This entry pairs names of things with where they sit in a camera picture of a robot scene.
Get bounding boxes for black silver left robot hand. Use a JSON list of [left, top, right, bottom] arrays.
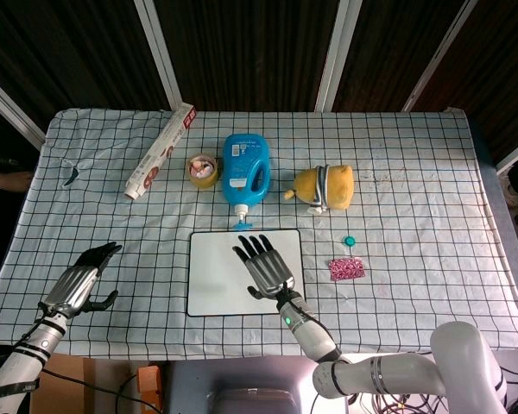
[[41, 241, 123, 320]]

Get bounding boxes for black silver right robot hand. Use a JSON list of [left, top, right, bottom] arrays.
[[232, 234, 296, 299]]

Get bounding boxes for red white patterned rectangular block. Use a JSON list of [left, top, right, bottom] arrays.
[[327, 256, 366, 283]]

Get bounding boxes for person forearm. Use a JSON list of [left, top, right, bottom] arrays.
[[0, 166, 34, 191]]

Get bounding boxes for white rectangular board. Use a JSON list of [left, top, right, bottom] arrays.
[[186, 228, 306, 318]]

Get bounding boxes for blue detergent bottle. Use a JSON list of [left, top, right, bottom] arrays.
[[221, 133, 272, 222]]

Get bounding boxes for brown cardboard box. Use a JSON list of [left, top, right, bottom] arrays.
[[28, 355, 142, 414]]

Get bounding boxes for yellow plush toy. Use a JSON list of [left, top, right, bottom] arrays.
[[283, 163, 356, 216]]

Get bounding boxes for yellow tape roll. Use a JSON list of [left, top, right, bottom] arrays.
[[186, 154, 219, 190]]

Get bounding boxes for grey robot torso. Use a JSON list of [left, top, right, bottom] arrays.
[[167, 360, 317, 414]]

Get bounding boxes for orange object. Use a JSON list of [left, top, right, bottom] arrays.
[[137, 365, 162, 407]]

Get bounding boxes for white black checked tablecloth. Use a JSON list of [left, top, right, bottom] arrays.
[[0, 107, 518, 361]]

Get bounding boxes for cling wrap box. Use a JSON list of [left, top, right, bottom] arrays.
[[124, 103, 199, 202]]

